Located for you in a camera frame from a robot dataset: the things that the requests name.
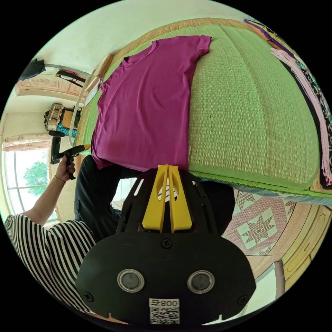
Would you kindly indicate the window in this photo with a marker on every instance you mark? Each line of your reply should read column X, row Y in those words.
column 28, row 179

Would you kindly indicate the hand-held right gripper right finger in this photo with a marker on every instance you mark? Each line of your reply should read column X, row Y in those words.
column 181, row 210

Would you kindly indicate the person's left hand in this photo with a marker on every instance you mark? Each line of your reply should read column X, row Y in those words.
column 62, row 170

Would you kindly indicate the floral curtain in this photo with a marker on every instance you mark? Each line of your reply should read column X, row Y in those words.
column 26, row 142

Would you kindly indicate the person's left forearm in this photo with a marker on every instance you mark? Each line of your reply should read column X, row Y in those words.
column 44, row 199

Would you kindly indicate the woven bag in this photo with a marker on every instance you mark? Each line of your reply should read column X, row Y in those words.
column 54, row 116

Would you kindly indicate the bed with green woven mat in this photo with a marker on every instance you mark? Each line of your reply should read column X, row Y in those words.
column 246, row 116

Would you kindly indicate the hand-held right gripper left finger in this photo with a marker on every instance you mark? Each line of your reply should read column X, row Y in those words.
column 155, row 207

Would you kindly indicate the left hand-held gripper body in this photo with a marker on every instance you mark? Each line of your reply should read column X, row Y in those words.
column 70, row 166

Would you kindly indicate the person's body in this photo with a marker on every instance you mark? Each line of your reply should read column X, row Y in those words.
column 52, row 249

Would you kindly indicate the pile of clothes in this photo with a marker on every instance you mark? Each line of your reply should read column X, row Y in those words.
column 298, row 70

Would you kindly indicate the purple short sleeve shirt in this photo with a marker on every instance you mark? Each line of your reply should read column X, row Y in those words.
column 145, row 103

